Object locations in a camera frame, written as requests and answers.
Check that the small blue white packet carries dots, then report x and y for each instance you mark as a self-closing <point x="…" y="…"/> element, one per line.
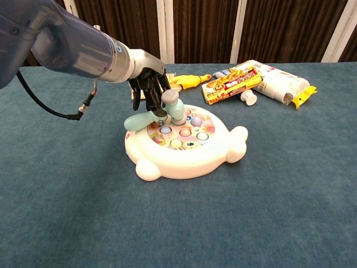
<point x="221" y="73"/>

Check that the white wipes pack yellow end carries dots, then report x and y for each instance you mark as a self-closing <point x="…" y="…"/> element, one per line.
<point x="279" y="81"/>

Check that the light blue toy hammer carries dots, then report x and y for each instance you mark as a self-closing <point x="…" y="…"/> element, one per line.
<point x="136" y="123"/>

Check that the yellow red snack box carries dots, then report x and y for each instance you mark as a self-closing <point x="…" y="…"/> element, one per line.
<point x="231" y="85"/>

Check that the blue felt table cover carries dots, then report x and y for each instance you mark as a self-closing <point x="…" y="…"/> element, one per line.
<point x="251" y="195"/>

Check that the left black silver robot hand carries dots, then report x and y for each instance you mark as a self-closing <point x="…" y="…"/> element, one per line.
<point x="147" y="67"/>

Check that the white frame post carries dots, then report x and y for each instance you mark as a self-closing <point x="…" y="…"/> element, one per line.
<point x="338" y="33"/>
<point x="239" y="30"/>
<point x="165" y="28"/>
<point x="69" y="5"/>

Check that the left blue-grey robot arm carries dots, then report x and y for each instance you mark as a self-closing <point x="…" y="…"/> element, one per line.
<point x="69" y="44"/>

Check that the yellow rubber chicken toy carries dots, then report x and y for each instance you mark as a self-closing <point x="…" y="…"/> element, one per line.
<point x="189" y="81"/>

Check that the white fish-shaped toy board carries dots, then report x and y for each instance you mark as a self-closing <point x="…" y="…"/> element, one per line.
<point x="184" y="159"/>

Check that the dark brown curtain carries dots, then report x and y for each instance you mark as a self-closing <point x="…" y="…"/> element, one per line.
<point x="203" y="28"/>

